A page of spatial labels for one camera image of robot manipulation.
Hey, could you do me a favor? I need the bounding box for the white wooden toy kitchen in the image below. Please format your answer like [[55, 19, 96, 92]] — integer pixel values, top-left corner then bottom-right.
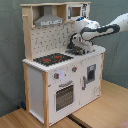
[[22, 2, 105, 127]]

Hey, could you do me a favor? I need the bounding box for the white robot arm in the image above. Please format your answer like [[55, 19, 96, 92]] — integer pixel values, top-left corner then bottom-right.
[[68, 13, 128, 54]]

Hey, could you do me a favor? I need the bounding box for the toy microwave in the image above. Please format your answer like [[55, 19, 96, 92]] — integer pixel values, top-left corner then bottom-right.
[[66, 3, 90, 21]]

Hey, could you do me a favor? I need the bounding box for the small metal pot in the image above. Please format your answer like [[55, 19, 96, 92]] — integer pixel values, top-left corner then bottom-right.
[[73, 46, 86, 55]]

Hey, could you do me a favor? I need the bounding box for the red right oven knob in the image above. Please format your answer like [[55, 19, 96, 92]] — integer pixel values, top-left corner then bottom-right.
[[71, 66, 79, 73]]

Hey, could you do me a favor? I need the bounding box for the grey range hood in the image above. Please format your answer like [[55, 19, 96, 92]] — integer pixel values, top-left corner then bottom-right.
[[35, 5, 64, 27]]

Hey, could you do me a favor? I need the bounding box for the black toy faucet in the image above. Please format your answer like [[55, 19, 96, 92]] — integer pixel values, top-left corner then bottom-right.
[[67, 33, 77, 49]]

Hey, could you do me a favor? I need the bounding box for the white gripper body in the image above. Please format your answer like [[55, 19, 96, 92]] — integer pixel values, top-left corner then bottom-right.
[[73, 34, 94, 52]]

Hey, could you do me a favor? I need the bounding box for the toy oven door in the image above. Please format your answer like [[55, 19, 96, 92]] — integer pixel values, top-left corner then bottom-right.
[[56, 85, 74, 111]]

